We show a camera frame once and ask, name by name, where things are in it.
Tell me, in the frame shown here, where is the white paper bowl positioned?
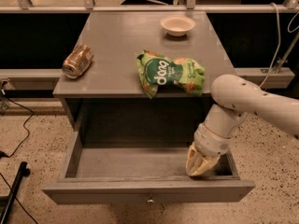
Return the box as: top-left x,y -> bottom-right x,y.
160,15 -> 195,37

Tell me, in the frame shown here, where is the white cable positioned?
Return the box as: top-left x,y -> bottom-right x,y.
258,2 -> 282,89

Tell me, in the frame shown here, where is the black floor cable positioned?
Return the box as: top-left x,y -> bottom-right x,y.
0,89 -> 36,159

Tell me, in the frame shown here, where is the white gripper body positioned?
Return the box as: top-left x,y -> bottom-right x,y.
194,122 -> 233,157

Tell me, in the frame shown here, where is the grey top drawer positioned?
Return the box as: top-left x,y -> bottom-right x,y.
43,127 -> 255,204

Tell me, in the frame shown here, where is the green dang chip bag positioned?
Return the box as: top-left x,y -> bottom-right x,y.
136,50 -> 205,99

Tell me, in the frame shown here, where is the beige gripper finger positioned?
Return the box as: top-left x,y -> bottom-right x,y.
193,155 -> 220,176
186,144 -> 203,175

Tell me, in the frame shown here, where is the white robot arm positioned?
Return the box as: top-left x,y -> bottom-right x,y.
186,75 -> 299,176

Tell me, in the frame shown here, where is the grey drawer cabinet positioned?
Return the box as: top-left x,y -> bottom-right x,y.
54,11 -> 234,147

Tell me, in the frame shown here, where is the metal railing frame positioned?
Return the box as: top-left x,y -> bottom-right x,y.
0,0 -> 299,91

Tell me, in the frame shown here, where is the black stand leg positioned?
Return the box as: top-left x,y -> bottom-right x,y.
0,161 -> 30,224

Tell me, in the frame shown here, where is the brown soda can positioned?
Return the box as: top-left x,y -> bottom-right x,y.
62,45 -> 93,78

